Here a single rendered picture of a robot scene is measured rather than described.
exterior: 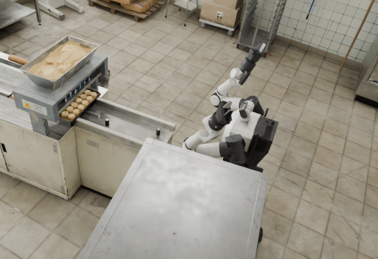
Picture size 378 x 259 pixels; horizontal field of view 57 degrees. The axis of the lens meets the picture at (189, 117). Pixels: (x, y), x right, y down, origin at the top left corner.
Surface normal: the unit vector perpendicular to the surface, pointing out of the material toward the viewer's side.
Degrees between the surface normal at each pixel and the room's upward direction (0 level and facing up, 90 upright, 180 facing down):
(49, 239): 0
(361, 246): 0
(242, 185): 0
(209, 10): 89
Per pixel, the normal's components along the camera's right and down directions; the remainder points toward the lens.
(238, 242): 0.12, -0.74
